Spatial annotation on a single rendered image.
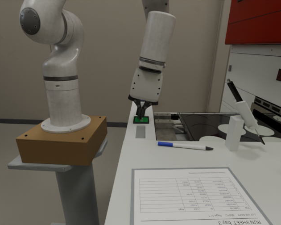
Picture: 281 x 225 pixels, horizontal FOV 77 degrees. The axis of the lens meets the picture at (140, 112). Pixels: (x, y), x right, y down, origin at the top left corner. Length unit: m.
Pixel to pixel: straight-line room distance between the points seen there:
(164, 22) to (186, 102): 2.19
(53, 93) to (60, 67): 0.10
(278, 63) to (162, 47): 0.57
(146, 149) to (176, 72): 2.16
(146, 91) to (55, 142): 0.35
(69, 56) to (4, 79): 2.76
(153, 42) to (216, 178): 0.38
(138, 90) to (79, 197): 0.55
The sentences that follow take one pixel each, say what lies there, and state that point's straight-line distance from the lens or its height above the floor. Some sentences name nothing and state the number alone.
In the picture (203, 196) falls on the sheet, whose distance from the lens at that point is 0.35.
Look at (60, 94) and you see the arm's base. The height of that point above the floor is 1.05.
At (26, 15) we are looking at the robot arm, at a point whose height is 1.29.
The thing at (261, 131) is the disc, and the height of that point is 0.90.
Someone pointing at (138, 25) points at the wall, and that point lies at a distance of 2.54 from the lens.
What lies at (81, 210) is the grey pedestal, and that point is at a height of 0.51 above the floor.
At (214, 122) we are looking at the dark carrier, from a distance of 0.83.
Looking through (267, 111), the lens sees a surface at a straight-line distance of 0.98.
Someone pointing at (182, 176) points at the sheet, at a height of 0.97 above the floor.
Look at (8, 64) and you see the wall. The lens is 3.32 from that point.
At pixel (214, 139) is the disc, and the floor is 0.90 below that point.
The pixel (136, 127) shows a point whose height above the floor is 0.96.
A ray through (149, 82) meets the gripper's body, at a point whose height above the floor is 1.10.
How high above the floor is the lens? 1.21
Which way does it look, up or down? 21 degrees down
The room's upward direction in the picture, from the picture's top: straight up
